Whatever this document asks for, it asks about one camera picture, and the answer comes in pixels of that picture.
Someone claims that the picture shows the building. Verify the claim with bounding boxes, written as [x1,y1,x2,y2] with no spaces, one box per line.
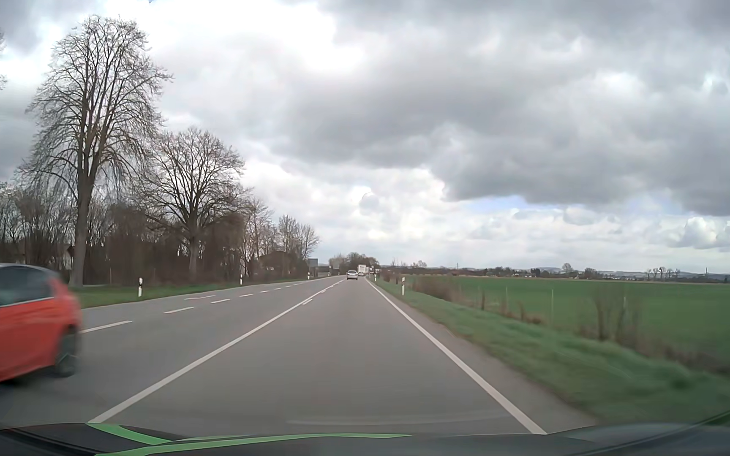
[257,250,299,280]

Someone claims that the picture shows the grey asphalt road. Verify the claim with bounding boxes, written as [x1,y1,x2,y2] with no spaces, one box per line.
[0,276,597,438]

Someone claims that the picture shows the road markings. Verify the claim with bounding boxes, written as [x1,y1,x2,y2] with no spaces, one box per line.
[80,277,548,436]

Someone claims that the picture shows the grass verge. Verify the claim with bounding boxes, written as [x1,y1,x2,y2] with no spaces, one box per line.
[70,277,334,309]
[368,277,730,432]

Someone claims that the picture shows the car's own bonnet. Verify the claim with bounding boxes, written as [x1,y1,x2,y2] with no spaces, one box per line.
[0,405,730,456]

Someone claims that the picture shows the row of bare trees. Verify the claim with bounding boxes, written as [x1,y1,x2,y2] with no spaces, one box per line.
[0,0,321,287]

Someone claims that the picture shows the green field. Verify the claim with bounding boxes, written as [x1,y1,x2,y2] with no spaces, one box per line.
[403,274,730,365]

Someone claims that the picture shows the red car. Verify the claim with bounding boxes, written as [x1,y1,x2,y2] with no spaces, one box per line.
[0,263,82,396]

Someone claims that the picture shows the wire fence with posts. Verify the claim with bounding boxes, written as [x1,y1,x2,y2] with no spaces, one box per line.
[403,279,632,330]

